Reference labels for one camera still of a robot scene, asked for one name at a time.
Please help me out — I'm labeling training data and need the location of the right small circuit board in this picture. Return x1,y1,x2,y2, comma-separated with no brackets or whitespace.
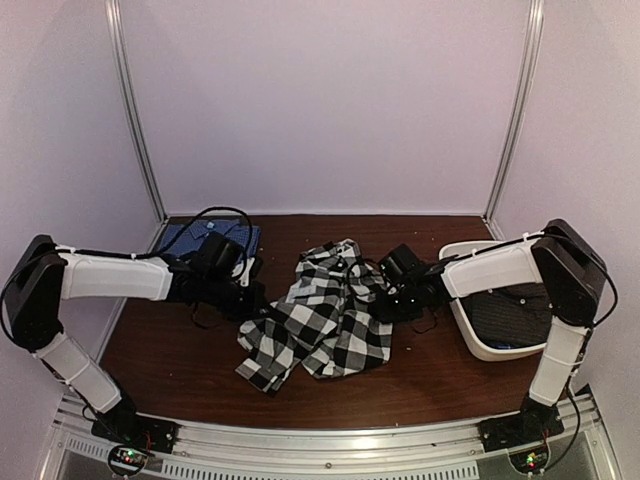
509,445,550,476

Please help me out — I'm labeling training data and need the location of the folded blue shirt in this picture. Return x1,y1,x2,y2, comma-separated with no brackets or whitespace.
167,219,261,257

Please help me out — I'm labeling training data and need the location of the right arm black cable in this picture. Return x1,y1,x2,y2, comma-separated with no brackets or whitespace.
564,234,624,451

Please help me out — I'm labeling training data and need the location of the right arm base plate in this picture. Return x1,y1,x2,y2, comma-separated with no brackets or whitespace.
478,411,564,452

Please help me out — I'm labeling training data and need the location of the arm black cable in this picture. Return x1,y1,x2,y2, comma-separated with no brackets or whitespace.
177,205,254,261
564,234,624,451

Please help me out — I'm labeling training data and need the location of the right aluminium frame post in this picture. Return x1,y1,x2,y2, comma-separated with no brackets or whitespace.
484,0,545,223

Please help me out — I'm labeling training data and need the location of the front aluminium rail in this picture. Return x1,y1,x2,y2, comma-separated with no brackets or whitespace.
35,394,623,479

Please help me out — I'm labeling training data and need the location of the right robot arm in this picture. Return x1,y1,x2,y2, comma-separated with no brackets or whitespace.
370,219,612,442

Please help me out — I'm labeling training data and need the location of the left small circuit board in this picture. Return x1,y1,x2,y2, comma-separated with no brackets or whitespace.
107,445,153,476

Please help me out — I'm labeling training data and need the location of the small circuit board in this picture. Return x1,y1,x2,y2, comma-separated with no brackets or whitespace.
107,445,153,476
509,445,550,476

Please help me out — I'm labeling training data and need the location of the left aluminium frame post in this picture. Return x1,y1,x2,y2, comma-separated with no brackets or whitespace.
104,0,167,223

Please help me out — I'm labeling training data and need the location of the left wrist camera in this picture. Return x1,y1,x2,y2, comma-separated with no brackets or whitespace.
232,257,263,288

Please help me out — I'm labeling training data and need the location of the black white checked shirt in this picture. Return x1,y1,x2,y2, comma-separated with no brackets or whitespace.
235,239,393,395

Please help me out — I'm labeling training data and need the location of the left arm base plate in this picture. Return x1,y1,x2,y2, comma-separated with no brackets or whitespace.
91,413,178,454

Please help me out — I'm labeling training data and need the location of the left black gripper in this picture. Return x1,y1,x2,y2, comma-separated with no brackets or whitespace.
202,272,274,322

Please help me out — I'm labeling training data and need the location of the dark striped shirt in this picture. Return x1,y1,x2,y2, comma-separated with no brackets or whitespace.
461,283,552,348

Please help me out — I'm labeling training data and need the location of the aluminium frame post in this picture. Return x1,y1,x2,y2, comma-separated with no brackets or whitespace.
484,0,545,223
104,0,167,223

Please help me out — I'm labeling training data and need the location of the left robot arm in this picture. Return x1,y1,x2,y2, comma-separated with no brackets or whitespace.
1,234,266,444

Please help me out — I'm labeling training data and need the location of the white plastic basket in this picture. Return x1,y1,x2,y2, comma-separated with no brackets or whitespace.
439,238,573,362

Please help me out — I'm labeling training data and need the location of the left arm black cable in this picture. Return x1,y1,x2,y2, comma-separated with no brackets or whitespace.
177,205,254,261

